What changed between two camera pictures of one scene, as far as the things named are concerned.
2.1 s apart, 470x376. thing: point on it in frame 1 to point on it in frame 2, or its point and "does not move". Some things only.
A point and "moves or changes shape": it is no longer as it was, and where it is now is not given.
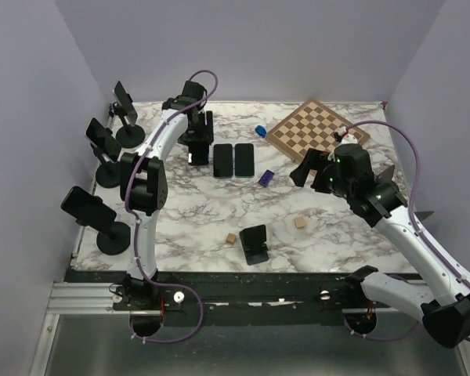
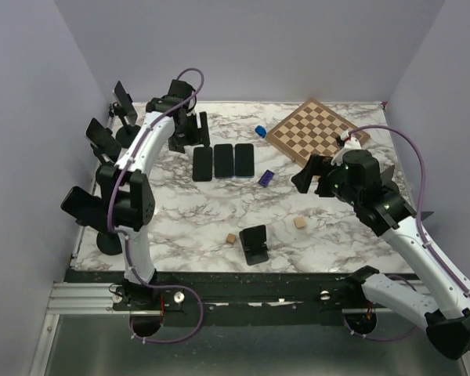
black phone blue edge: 244,160 does not move
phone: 99,136 does not move
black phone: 222,160 does not move
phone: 200,154 moves or changes shape
